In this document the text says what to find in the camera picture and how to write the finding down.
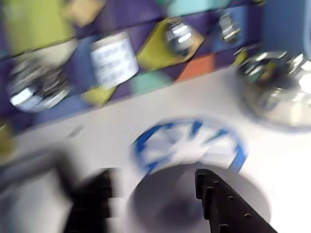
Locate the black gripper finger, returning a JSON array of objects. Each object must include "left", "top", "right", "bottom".
[
  {"left": 63, "top": 166, "right": 120, "bottom": 233},
  {"left": 194, "top": 168, "right": 279, "bottom": 233}
]

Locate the gray pot lid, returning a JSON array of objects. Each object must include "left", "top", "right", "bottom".
[{"left": 126, "top": 164, "right": 272, "bottom": 233}]

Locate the silver pot lid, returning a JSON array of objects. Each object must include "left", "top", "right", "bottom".
[{"left": 237, "top": 50, "right": 311, "bottom": 92}]

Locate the silver metal pot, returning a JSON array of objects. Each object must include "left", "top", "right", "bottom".
[{"left": 235, "top": 50, "right": 311, "bottom": 133}]

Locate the silver metal cup left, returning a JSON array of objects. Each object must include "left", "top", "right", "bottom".
[{"left": 6, "top": 57, "right": 71, "bottom": 114}]

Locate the silver metal cup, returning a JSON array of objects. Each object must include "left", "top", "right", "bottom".
[
  {"left": 6, "top": 57, "right": 71, "bottom": 114},
  {"left": 164, "top": 20, "right": 196, "bottom": 58}
]

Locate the white cylindrical can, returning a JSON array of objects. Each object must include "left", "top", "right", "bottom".
[{"left": 89, "top": 31, "right": 140, "bottom": 91}]

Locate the silver metal cup centre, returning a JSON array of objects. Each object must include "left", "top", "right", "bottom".
[{"left": 164, "top": 20, "right": 196, "bottom": 58}]

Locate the metal toy spoon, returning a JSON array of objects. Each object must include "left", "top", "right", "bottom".
[{"left": 217, "top": 11, "right": 242, "bottom": 44}]

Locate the blue toy kitchen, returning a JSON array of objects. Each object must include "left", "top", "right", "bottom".
[{"left": 0, "top": 0, "right": 311, "bottom": 233}]

